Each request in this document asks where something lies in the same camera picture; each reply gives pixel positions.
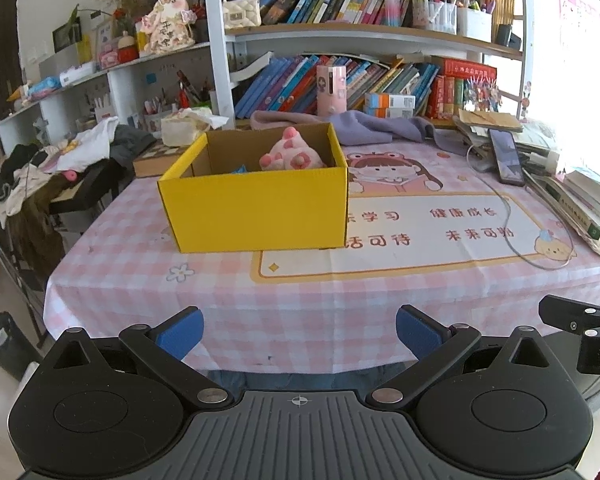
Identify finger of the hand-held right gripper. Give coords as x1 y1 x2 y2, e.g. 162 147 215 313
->
538 294 600 334

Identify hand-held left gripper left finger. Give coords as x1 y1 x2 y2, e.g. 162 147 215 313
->
49 306 234 414

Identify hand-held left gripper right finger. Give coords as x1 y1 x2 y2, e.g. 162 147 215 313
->
366 304 552 414

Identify yellow cardboard box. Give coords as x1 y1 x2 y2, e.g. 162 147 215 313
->
157 121 351 253

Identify pink pig plush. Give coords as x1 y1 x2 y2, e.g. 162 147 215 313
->
258 127 328 172

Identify stack of thick books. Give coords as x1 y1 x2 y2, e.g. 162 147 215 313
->
522 165 600 261

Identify person's blue jeans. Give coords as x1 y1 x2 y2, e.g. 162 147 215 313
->
207 362 416 391

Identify black smartphone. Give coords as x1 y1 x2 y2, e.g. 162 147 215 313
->
489 129 526 187

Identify black trash bin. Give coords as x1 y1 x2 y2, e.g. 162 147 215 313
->
0 311 43 381

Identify brown garment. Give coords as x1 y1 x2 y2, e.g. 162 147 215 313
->
7 175 68 281

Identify grey garment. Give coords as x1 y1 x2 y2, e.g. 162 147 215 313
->
110 124 158 166

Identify brown envelope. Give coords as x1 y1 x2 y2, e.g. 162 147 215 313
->
452 107 523 133

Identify cream tissue pack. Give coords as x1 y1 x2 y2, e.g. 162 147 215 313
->
160 106 229 147

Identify white t-shirt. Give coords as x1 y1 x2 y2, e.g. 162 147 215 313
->
55 116 120 171

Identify purple cloth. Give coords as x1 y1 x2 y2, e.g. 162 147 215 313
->
330 110 468 156

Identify colourful clip card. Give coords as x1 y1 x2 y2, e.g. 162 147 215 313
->
462 77 503 111

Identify orange white carton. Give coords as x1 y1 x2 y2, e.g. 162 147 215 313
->
364 106 411 120
367 93 417 109

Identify mauve pink cloth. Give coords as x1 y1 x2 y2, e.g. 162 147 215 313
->
250 109 331 131

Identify thick red books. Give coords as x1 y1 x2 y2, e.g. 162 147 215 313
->
425 57 498 121

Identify bunch of pens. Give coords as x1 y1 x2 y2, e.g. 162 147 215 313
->
142 70 216 116

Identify white side shelf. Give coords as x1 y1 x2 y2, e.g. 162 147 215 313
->
0 42 213 156

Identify pink cylinder gadget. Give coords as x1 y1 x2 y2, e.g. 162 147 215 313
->
316 65 348 117

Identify black small speakers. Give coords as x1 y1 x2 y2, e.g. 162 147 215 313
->
495 24 523 51

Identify row of blue spined books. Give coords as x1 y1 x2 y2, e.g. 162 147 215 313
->
232 52 441 113

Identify white flat pack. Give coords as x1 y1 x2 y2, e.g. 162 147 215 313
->
60 62 98 86

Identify blue wipes pack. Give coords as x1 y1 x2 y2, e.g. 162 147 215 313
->
27 77 61 98

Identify white storage box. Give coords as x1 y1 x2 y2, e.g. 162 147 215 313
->
456 7 493 43

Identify white metal bookshelf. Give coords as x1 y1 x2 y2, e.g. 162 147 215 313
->
202 0 536 131

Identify floral patterned plush doll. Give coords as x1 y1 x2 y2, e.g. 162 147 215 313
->
139 0 197 56

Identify clear pen cup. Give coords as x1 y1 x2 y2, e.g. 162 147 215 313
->
412 0 458 36

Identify cream pearl handbag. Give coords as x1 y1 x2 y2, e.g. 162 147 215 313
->
222 0 262 29

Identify white cable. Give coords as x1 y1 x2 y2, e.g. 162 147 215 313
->
465 140 576 272

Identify pink wall poster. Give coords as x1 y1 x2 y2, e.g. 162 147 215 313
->
557 0 600 66

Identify black picture frame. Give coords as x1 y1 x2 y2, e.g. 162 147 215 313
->
52 17 83 53

